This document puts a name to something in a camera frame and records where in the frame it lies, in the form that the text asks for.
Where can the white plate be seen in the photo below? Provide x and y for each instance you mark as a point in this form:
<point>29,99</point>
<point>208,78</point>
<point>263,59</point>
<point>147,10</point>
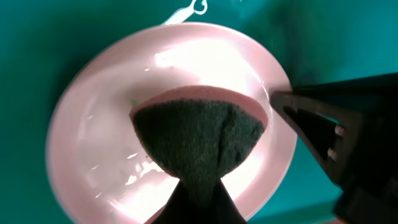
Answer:
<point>97,168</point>

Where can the red green scrub sponge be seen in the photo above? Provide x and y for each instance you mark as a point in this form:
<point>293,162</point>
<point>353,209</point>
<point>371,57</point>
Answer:
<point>199,134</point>

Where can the teal plastic tray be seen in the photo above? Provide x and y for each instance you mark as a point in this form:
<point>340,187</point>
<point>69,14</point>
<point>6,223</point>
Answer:
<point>45,43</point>

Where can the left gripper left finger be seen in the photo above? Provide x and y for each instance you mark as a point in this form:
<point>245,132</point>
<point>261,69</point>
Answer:
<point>177,210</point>

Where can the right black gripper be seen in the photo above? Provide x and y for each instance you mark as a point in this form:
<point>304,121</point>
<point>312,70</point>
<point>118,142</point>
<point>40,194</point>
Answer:
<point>350,128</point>

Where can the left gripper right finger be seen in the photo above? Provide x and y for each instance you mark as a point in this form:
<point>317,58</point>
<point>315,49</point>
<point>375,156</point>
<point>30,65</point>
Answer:
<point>224,209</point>

